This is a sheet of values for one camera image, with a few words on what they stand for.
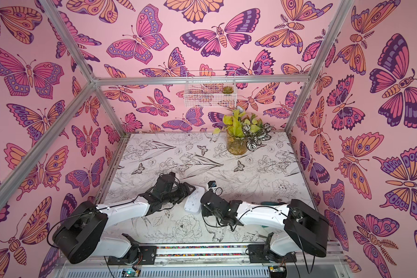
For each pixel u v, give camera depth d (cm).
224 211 63
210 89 95
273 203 88
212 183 75
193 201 85
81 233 43
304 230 42
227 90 92
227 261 73
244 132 86
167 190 70
